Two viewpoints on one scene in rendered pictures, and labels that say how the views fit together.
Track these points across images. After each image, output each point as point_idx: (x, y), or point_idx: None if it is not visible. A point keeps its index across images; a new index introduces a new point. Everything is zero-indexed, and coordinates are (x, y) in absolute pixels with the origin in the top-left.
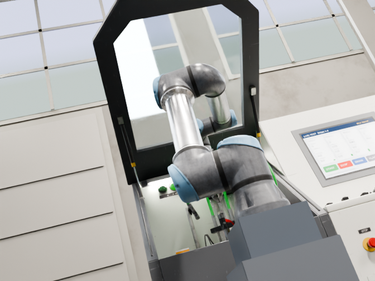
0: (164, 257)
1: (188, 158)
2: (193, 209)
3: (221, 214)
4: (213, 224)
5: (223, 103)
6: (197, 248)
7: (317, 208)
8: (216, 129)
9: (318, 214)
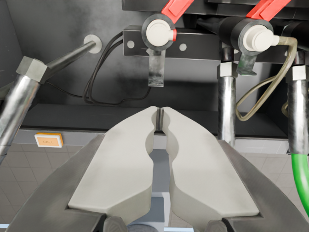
0: (22, 143)
1: None
2: (19, 126)
3: (157, 56)
4: None
5: None
6: (77, 145)
7: (308, 155)
8: None
9: (288, 154)
